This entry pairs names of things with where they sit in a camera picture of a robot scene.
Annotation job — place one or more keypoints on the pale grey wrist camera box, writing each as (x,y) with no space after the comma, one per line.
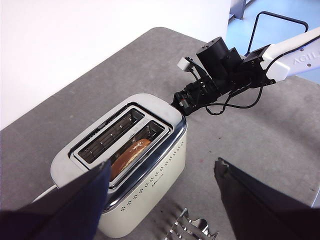
(185,63)

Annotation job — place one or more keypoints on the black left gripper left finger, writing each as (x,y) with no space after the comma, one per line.
(62,212)

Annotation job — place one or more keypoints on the brown bread slice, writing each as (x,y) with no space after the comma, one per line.
(130,155)

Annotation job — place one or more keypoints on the polished metal toast rack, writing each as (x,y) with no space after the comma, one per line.
(197,225)

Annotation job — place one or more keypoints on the cream and chrome toaster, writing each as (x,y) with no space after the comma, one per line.
(155,175)

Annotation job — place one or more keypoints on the black metal tube frame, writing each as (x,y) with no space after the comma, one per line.
(280,17)

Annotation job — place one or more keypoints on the grey metal post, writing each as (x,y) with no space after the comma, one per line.
(238,8)

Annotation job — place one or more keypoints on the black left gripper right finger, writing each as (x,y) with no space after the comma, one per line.
(262,215)

